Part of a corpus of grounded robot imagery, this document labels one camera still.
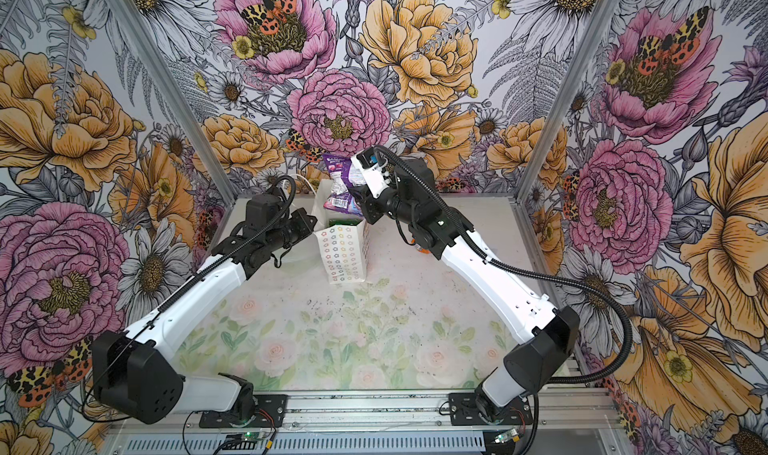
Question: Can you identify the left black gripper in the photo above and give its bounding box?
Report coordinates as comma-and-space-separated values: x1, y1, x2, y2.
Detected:
267, 208, 318, 251

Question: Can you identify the purple snack packet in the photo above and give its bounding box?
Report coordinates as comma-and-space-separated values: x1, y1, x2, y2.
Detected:
323, 154, 364, 216

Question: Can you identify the white paper bag with dots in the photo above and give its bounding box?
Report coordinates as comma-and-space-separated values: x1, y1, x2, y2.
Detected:
311, 180, 369, 285

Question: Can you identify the green round-logo snack packet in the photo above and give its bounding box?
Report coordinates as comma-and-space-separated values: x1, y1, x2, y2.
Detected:
328, 218, 364, 227

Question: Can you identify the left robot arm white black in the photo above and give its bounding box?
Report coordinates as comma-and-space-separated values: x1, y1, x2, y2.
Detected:
85, 194, 317, 424

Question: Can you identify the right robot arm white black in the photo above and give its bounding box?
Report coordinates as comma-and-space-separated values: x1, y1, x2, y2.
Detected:
350, 148, 579, 422

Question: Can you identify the right green circuit board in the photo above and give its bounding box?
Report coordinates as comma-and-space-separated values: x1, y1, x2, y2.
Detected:
493, 428, 521, 445

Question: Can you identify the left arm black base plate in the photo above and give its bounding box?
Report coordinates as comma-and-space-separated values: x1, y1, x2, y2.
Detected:
198, 394, 288, 429

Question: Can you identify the right aluminium corner post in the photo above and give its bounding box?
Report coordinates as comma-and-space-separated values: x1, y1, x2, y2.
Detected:
515, 0, 621, 205

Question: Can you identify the aluminium corner post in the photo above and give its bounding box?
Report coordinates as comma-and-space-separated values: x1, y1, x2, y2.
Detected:
515, 0, 621, 205
105, 0, 237, 206

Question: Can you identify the left aluminium corner post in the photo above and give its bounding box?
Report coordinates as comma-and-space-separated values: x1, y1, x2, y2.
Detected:
105, 0, 237, 206

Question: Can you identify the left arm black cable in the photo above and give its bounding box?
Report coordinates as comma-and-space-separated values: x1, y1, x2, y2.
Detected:
80, 174, 298, 425

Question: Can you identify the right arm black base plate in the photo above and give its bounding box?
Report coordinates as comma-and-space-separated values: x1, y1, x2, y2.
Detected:
441, 392, 533, 427

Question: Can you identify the white vented cable duct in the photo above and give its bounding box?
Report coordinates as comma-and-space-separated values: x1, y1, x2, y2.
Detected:
113, 431, 486, 454

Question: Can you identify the aluminium mounting rail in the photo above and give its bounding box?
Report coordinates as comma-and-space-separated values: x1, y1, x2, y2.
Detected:
110, 387, 622, 433

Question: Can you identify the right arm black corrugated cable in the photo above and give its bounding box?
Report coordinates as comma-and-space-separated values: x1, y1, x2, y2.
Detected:
371, 145, 634, 385

